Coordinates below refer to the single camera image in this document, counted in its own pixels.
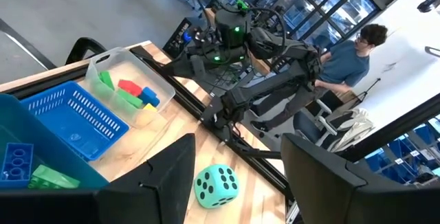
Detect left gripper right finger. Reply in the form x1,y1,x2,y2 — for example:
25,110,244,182
280,133,440,224

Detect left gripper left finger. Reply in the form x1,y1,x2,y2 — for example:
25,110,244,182
0,133,196,224

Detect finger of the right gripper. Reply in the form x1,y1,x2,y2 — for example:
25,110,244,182
190,54,208,78
161,58,195,80

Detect blue building block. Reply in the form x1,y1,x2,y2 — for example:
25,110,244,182
139,86,161,107
0,142,34,188

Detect dark green building block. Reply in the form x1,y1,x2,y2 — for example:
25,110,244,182
116,89,144,109

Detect bright green building block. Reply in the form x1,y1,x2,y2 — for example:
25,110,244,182
98,70,116,91

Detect teal foam die black dots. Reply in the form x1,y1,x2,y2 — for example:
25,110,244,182
194,164,241,210

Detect green eight-stud building block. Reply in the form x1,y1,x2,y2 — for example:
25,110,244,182
27,164,81,190

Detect clear plastic container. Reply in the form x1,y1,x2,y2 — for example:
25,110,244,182
85,47,176,128

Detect computer tower with lights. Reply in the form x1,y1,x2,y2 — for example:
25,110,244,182
162,16,204,58

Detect white chair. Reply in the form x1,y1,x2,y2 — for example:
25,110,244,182
294,98,375,153

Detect blue storage shelving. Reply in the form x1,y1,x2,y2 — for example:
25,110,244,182
364,113,440,187

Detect blue plastic basket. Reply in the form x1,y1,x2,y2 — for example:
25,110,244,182
20,80,130,162

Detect dark teal plastic tray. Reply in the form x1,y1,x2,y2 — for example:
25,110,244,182
0,93,110,190

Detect thin black tripod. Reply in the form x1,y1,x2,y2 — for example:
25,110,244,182
356,78,382,104

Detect person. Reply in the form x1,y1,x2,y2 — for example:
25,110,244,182
250,23,389,133

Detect black curved frame bracket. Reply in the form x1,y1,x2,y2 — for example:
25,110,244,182
65,36,107,65

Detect black wall camera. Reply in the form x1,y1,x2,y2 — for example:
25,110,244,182
417,0,440,14

